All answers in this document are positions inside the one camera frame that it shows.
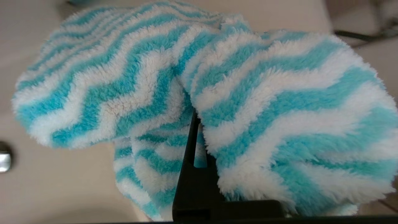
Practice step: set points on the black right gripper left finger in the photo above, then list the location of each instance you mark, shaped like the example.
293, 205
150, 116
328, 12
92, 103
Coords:
194, 186

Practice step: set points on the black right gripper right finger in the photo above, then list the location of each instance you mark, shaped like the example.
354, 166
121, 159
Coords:
252, 209

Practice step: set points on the teal white striped cloth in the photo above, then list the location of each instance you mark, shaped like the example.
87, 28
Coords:
248, 109

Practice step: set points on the chrome drain stopper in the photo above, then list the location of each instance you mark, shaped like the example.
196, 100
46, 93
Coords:
4, 157

